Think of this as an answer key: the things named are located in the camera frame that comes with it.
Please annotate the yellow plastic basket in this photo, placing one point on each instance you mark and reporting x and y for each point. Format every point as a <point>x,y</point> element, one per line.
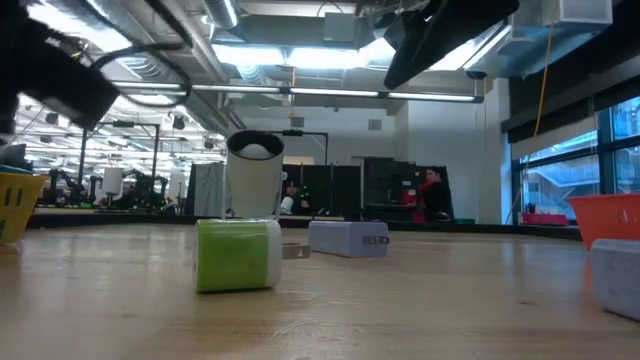
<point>17,210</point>

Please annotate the black camera stand frame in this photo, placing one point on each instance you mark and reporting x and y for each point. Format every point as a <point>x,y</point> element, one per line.
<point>300,133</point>
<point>120,123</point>

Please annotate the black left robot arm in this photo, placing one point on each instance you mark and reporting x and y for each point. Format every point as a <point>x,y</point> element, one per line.
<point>10,30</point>

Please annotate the red storage bin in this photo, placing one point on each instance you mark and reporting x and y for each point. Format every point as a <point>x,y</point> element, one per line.
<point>545,219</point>

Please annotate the lavender USB wall charger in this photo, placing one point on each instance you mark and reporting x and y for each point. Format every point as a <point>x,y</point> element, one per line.
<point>345,240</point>
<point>617,280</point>

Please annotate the white cylinder with black rim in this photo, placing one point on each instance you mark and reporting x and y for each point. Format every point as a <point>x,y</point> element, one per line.
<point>255,185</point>

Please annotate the green and white wall charger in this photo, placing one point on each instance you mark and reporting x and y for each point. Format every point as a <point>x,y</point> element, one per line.
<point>230,257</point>

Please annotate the white lab panel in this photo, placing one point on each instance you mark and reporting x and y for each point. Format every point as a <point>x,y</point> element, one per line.
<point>112,181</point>

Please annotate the silver air duct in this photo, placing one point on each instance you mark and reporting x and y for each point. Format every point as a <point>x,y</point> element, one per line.
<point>220,12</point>

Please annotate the orange plastic basket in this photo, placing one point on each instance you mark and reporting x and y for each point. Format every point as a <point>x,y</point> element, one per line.
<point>607,217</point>

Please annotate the grey ceiling box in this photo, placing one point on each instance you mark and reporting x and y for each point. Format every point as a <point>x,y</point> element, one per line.
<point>340,26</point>

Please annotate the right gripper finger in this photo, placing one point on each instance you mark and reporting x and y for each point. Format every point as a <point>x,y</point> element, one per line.
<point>407,30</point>
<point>450,35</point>

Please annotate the large window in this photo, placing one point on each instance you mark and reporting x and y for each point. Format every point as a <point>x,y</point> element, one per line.
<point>565,187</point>

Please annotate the grey curtain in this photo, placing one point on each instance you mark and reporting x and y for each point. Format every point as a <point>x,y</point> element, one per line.
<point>206,190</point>

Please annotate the person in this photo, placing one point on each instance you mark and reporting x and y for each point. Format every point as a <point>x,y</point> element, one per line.
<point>432,197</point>
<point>290,197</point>

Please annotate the black partition panel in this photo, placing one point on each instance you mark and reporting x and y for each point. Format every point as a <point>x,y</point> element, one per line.
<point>330,192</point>
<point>385,185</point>

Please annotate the black monitor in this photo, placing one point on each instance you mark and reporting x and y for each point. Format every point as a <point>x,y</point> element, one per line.
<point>12,156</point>

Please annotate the long ceiling light bar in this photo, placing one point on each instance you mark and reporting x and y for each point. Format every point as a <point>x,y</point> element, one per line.
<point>330,92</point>

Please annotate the black aluminium table frame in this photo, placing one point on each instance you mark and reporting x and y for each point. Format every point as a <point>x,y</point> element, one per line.
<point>80,220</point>

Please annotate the black lab robot arm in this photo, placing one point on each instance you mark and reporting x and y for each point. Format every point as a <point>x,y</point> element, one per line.
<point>62,185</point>
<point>142,187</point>

